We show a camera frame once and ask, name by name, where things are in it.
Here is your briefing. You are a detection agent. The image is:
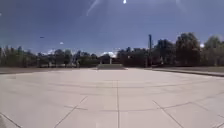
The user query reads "tall dark pole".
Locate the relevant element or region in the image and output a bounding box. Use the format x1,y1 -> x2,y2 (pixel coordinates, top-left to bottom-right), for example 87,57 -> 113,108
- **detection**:
147,33 -> 153,68

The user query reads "row of trees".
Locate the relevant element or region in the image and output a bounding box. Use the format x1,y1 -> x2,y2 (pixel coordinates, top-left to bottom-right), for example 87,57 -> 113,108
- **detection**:
0,32 -> 224,69

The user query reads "pale concrete slab plaza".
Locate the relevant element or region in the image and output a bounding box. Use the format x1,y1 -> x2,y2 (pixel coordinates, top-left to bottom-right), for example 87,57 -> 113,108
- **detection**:
0,67 -> 224,128

